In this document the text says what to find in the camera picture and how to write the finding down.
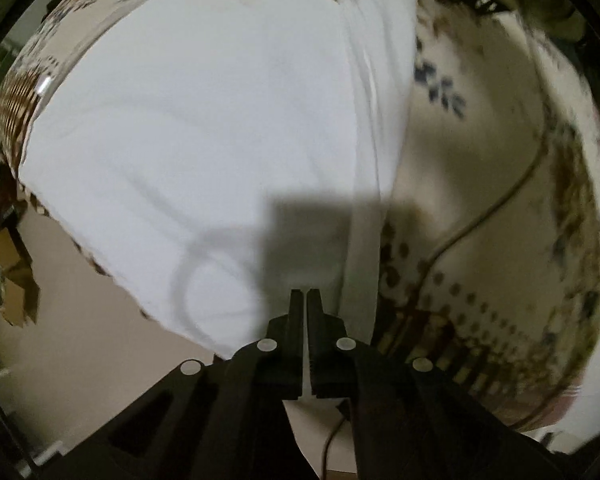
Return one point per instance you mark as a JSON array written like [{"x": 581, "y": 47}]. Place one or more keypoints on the brown cardboard box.
[{"x": 15, "y": 280}]

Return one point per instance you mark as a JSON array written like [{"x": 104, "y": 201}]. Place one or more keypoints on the white t-shirt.
[{"x": 205, "y": 150}]

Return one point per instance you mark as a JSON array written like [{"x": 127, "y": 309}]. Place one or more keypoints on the patterned cream blanket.
[{"x": 485, "y": 240}]

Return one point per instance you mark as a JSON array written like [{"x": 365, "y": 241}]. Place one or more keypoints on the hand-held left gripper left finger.
[{"x": 294, "y": 330}]

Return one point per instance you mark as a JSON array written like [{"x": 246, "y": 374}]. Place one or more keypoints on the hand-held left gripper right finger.
[{"x": 320, "y": 335}]

